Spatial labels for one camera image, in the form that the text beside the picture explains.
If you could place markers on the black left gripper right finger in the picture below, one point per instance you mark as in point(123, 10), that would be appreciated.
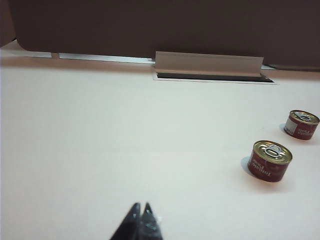
point(150, 227)

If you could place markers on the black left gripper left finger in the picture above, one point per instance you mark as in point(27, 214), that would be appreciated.
point(128, 226)

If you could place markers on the red tomato paste can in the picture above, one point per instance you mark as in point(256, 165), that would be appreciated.
point(266, 168)
point(303, 130)

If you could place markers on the brown fabric desk divider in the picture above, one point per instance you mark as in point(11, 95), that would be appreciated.
point(150, 25)

